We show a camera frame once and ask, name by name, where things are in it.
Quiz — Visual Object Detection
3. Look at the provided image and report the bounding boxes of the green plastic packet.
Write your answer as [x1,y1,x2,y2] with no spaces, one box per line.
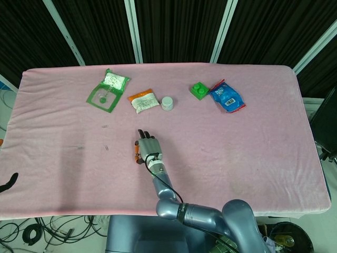
[86,68,132,114]

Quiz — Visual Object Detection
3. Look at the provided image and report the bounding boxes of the green toy brick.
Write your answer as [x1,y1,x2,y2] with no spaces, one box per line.
[190,82,211,100]

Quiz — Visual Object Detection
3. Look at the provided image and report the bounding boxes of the orange white powder packet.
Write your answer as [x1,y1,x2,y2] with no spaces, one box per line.
[127,88,161,114]

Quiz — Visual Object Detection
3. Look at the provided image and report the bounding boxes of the black cable coil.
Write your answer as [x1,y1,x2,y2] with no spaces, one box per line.
[22,223,43,246]

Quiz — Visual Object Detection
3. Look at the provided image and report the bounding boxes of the blue-grey robot torso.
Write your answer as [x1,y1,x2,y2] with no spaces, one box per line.
[106,215,219,253]

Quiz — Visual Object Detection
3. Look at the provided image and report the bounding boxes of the yellow bottle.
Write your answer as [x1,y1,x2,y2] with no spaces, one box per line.
[275,235,295,248]

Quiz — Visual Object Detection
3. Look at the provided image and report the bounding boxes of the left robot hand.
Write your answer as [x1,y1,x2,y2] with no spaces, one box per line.
[0,139,19,193]

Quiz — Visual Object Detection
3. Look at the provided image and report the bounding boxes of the black waste bin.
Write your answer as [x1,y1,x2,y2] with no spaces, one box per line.
[270,221,314,253]

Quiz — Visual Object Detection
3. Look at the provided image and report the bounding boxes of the green checked cloth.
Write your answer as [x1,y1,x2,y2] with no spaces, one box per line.
[213,236,239,253]

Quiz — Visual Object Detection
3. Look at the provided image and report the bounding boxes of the pink table cloth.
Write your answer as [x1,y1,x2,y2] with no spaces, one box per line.
[0,62,332,221]

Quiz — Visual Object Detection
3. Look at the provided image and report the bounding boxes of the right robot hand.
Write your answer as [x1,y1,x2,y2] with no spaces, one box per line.
[133,128,163,166]

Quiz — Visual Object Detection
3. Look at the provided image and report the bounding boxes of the white frame post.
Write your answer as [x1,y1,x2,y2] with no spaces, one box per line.
[292,20,337,75]
[42,0,86,66]
[123,0,144,64]
[209,0,239,63]
[0,73,19,93]

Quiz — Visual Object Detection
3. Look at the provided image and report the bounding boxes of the blue-grey crumpled cloth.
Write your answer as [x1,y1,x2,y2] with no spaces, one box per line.
[262,236,276,252]

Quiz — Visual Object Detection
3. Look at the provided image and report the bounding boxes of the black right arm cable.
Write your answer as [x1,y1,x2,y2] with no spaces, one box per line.
[144,152,185,205]

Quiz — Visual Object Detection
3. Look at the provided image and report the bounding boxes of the blue snack bag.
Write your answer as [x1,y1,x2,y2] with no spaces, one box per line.
[207,78,247,114]

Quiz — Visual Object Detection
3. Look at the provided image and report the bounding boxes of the small white jar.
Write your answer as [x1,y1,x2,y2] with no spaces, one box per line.
[161,96,175,112]

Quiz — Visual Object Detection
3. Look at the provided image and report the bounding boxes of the black monitor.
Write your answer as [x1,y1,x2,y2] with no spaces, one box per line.
[308,86,337,159]

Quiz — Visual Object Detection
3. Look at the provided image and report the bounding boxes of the black pleated curtain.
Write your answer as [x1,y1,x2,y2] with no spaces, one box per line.
[0,0,337,98]

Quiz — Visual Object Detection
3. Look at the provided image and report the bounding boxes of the black floor cables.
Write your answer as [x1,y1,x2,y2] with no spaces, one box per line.
[0,215,110,253]

